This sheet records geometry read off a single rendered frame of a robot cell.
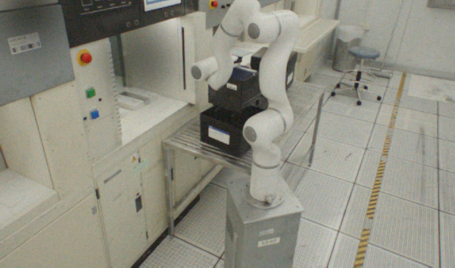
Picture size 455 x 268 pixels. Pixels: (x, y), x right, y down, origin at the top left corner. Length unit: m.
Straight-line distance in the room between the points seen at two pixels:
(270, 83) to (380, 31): 4.64
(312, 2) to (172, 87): 2.95
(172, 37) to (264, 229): 1.17
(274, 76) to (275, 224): 0.65
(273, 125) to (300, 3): 3.57
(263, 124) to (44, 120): 0.80
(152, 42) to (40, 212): 1.12
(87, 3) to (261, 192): 1.02
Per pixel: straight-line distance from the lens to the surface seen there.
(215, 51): 1.45
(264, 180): 1.48
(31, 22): 1.33
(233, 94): 1.72
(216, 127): 1.83
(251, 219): 1.49
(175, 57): 2.08
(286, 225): 1.60
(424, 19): 5.78
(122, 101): 2.14
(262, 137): 1.30
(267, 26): 1.18
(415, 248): 2.74
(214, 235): 2.46
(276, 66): 1.26
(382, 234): 2.73
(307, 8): 4.78
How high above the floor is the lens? 1.80
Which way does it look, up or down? 28 degrees down
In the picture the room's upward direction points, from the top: 2 degrees clockwise
